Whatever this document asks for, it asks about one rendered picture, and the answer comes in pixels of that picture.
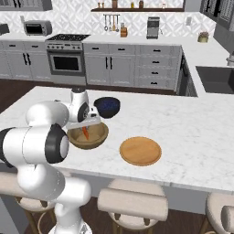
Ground grey toaster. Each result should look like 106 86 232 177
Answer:
0 23 10 36

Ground flat round wooden plate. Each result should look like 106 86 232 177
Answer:
119 136 163 167

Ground dark wooden wall shelf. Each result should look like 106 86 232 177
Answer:
90 7 186 14

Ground potted plant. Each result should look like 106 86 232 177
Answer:
197 30 210 43

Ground orange carrot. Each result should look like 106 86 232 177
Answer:
81 126 90 142

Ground beige padded bar stool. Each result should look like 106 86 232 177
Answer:
205 192 234 234
97 178 170 234
0 171 59 234

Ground wooden knife block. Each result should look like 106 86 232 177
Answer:
120 22 129 38

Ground steel cooker with oven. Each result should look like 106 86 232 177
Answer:
45 33 91 87

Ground grey base cupboard and drawers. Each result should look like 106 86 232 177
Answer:
82 42 183 91

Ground dark dishwasher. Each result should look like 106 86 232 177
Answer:
175 50 199 98

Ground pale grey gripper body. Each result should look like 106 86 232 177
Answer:
66 116 102 132

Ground silver toaster oven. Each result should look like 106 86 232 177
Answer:
23 19 53 37

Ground silver tap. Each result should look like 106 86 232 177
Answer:
226 54 234 68

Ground dark grey wall cupboards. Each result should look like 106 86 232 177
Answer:
198 0 234 55

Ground grey base cupboard run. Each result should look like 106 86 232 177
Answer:
0 39 52 82

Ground dark grey sink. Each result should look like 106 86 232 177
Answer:
195 65 234 95

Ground dark blue bowl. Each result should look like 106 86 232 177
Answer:
93 96 122 120

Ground deep wooden plate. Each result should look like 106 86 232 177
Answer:
66 121 110 151

